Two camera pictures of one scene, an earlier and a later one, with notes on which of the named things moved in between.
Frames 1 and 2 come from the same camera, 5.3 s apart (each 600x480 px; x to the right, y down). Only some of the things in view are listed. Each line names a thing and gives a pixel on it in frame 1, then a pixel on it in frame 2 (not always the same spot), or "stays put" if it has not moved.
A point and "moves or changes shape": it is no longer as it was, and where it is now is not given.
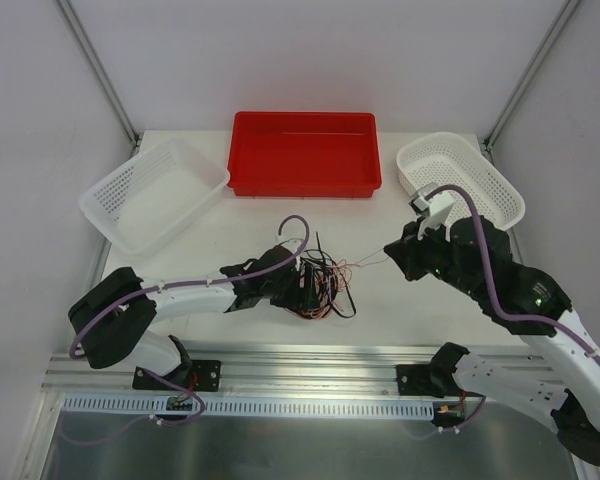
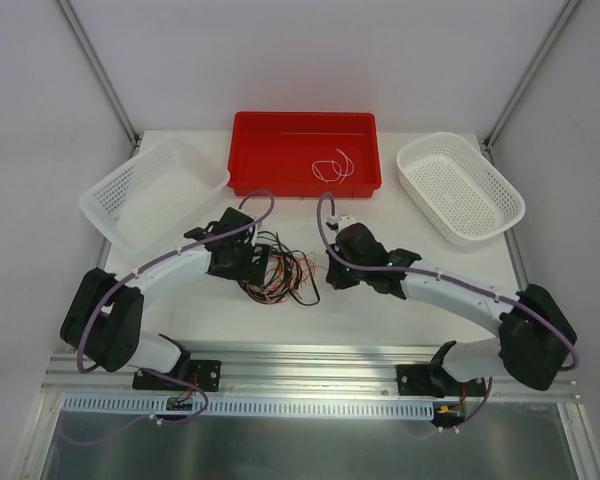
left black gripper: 303,284 -> 259,261
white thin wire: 356,263 moves or changes shape
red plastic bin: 298,154 stays put
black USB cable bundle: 333,284 moves or changes shape
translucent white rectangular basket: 151,201 stays put
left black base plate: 197,376 stays put
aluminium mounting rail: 252,369 stays put
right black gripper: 410,251 -> 337,271
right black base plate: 415,380 stays put
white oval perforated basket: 447,158 stays put
